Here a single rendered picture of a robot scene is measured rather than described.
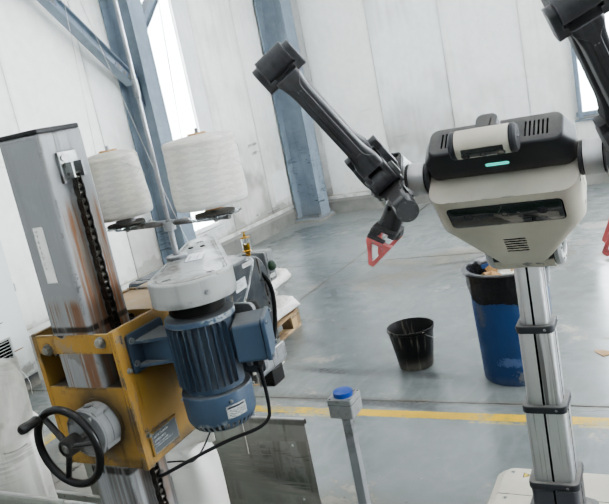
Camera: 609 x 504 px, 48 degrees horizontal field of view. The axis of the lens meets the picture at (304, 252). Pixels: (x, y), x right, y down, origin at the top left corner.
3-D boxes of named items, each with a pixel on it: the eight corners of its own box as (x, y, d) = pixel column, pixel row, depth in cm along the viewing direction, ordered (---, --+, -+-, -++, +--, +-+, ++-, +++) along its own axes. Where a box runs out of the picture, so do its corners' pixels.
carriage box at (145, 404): (233, 400, 174) (205, 282, 167) (148, 474, 145) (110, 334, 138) (157, 398, 185) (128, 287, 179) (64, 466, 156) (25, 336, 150)
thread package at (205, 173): (263, 197, 157) (247, 121, 154) (224, 213, 143) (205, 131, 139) (204, 205, 165) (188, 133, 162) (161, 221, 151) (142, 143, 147)
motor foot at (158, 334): (201, 352, 151) (192, 314, 149) (168, 375, 141) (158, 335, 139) (167, 352, 155) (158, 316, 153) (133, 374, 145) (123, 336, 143)
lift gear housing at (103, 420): (127, 446, 147) (114, 399, 144) (109, 460, 142) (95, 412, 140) (90, 444, 152) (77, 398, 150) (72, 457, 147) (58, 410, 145)
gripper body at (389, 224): (369, 232, 174) (379, 205, 171) (379, 223, 183) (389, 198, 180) (393, 242, 173) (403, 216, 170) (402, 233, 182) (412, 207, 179)
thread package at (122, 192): (167, 208, 169) (150, 140, 165) (128, 222, 156) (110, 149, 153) (121, 215, 176) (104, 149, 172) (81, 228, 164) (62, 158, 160)
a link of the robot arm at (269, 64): (279, 30, 167) (249, 59, 169) (283, 39, 155) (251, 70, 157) (395, 157, 184) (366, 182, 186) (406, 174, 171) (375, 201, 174)
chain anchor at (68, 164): (90, 177, 142) (82, 147, 141) (72, 182, 138) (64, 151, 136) (80, 179, 143) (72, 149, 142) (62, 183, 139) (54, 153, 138)
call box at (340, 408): (363, 407, 212) (360, 389, 210) (353, 419, 205) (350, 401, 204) (340, 406, 215) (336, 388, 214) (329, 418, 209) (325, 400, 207)
